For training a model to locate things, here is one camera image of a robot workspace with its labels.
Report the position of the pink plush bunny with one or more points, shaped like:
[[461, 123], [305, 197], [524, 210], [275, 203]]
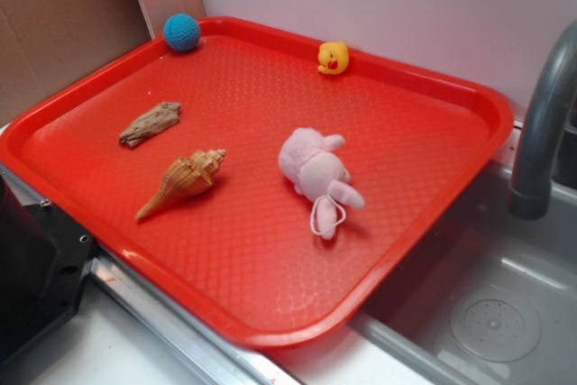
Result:
[[308, 160]]

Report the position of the red plastic tray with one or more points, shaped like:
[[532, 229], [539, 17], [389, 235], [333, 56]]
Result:
[[241, 256]]

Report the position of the orange conch seashell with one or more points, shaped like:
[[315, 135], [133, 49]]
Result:
[[186, 177]]

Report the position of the yellow rubber duck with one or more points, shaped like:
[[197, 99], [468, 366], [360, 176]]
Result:
[[333, 58]]

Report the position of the brown driftwood piece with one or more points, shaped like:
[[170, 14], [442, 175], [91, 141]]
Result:
[[157, 120]]

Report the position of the blue crochet ball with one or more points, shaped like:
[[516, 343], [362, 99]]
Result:
[[182, 32]]

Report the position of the grey toy sink basin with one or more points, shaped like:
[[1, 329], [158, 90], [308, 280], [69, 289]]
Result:
[[484, 297]]

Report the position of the grey plastic faucet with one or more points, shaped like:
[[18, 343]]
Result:
[[546, 151]]

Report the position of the brown cardboard panel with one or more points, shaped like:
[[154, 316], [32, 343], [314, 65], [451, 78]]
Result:
[[47, 45]]

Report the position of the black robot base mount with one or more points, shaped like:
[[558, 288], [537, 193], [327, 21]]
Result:
[[45, 258]]

